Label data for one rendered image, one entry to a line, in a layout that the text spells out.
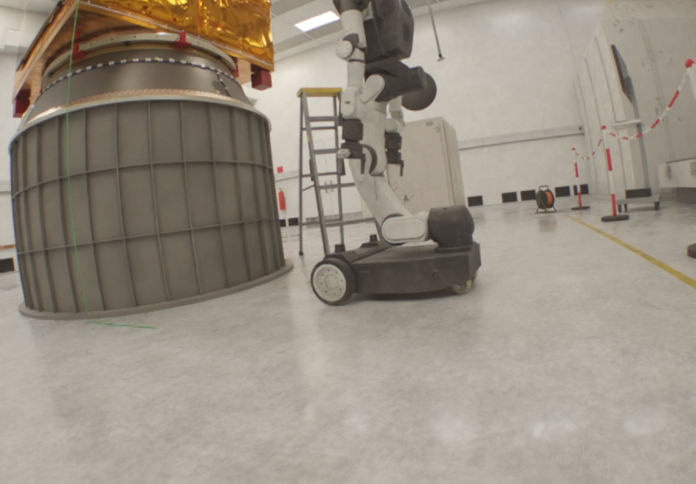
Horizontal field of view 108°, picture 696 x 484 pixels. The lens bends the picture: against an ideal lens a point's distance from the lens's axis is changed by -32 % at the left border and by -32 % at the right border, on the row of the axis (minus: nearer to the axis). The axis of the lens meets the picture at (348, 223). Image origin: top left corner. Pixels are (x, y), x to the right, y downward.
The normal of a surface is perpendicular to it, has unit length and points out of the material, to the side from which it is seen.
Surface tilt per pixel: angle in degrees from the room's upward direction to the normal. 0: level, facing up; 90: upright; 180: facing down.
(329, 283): 90
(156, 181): 90
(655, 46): 90
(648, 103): 90
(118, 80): 62
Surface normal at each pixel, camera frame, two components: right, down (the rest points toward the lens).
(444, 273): -0.16, 0.06
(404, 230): -0.49, 0.09
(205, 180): 0.77, -0.07
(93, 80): 0.15, -0.46
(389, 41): -0.39, 0.51
